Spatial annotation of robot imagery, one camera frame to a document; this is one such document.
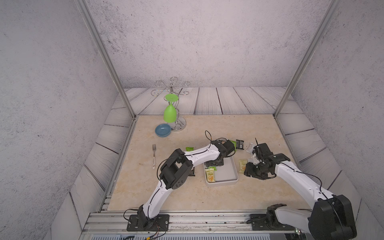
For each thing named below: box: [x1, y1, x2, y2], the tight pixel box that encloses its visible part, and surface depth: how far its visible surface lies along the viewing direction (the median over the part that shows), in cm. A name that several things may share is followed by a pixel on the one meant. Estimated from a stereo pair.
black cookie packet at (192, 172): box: [188, 167, 196, 177], surface depth 91 cm
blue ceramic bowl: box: [155, 123, 172, 138], surface depth 110 cm
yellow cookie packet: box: [205, 168, 216, 183], surface depth 88 cm
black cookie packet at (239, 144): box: [236, 139, 245, 150], surface depth 104 cm
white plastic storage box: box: [203, 156, 239, 185], surface depth 91 cm
